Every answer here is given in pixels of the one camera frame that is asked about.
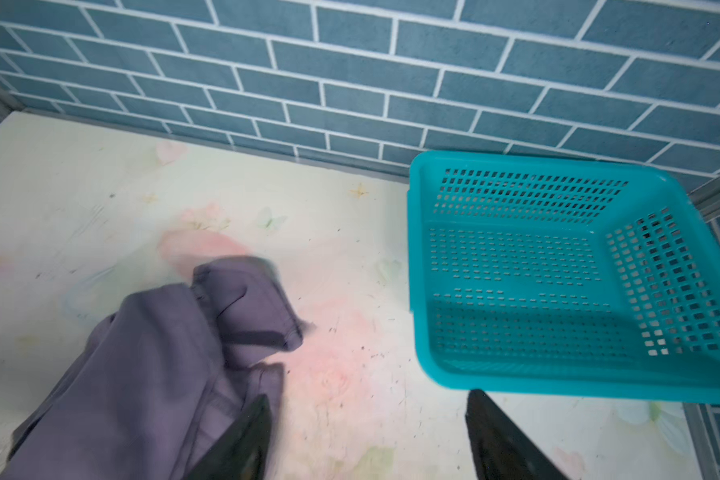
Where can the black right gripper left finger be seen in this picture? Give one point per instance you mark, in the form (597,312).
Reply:
(242,451)

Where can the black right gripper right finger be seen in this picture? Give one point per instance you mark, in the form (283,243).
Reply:
(500,450)

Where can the purple trousers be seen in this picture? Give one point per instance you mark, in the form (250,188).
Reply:
(160,380)

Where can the teal plastic mesh basket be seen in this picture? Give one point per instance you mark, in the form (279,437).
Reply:
(565,277)

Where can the aluminium right table edge rail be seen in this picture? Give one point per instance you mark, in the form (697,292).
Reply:
(702,445)

